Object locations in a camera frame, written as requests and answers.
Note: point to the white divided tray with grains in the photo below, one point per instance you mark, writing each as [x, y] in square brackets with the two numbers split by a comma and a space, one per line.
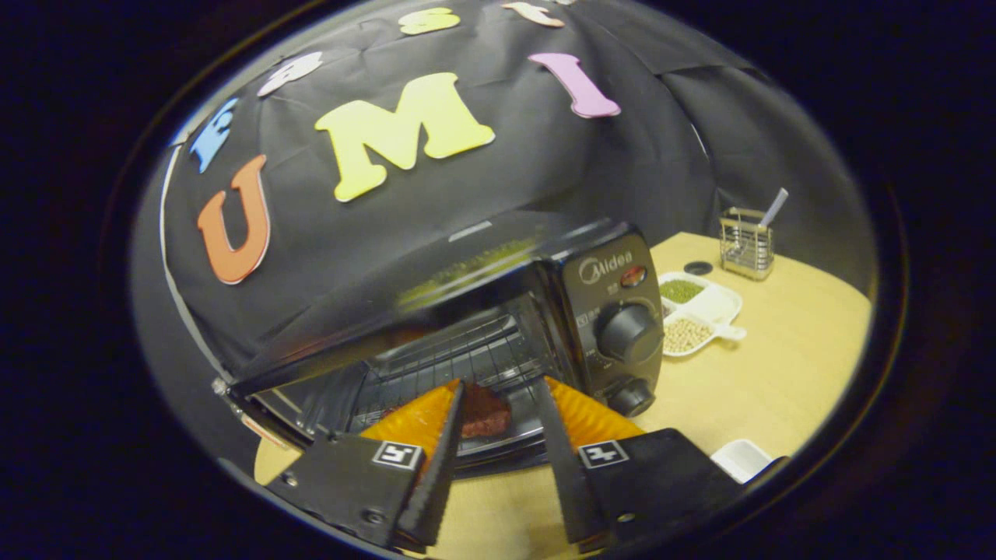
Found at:
[712, 307]

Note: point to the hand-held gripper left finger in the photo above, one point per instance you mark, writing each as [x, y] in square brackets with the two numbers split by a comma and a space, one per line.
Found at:
[442, 467]

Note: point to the black toaster oven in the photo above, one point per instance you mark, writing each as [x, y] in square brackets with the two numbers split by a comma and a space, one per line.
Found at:
[615, 272]

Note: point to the small white rectangular tray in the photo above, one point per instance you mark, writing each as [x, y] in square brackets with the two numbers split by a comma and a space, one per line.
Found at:
[739, 459]

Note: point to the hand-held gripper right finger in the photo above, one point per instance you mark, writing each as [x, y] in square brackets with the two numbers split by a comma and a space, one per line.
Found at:
[556, 467]

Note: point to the brown meat piece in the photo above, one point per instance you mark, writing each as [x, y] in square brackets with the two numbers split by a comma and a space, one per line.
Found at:
[486, 412]

